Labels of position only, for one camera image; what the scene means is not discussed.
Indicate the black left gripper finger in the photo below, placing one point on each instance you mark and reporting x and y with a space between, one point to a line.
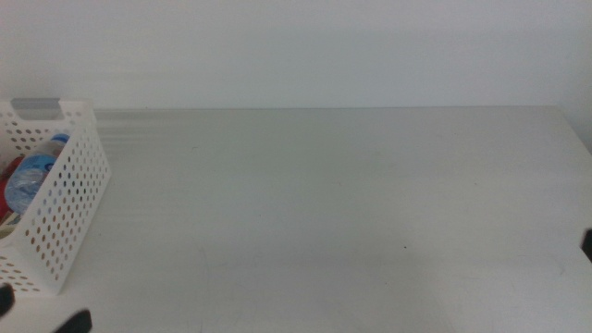
74 323
5 298

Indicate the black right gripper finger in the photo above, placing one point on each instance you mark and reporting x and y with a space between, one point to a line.
587 244

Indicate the red cola can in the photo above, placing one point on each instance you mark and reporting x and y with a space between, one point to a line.
5 185

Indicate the clear water bottle blue cap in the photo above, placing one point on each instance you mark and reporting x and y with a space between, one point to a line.
30 178

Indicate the white perforated plastic basket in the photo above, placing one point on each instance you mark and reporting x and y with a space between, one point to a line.
69 194

